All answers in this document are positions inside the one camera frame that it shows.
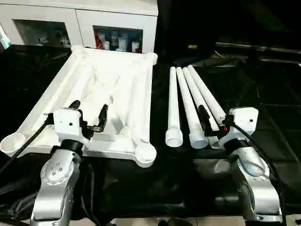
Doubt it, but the large black box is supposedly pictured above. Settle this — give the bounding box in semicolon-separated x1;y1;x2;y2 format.
154;0;219;64

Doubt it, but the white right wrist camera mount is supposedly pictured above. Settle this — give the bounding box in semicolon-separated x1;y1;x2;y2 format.
218;107;259;149

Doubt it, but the red package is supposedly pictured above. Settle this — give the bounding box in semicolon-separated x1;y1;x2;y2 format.
94;28;102;49

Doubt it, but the white glass-door cabinet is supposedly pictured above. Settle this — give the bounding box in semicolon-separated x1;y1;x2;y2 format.
0;0;158;55

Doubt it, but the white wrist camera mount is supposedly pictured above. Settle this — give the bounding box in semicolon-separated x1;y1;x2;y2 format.
218;107;259;149
53;107;92;149

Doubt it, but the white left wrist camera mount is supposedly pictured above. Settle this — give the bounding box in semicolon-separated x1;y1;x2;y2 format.
53;107;92;149

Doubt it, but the white bottle blue print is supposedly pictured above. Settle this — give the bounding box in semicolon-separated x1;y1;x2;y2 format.
117;32;129;52

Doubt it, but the black work mat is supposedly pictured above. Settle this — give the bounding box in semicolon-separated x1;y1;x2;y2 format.
0;43;301;223

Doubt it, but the silver metal bar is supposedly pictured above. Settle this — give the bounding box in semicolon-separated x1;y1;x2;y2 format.
215;41;301;54

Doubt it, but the white plastic table top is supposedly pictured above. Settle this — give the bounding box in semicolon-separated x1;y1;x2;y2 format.
0;45;158;168

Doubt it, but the white plastic table leg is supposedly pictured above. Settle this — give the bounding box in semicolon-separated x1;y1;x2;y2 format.
165;66;184;148
175;67;209;149
182;67;223;149
187;65;228;132

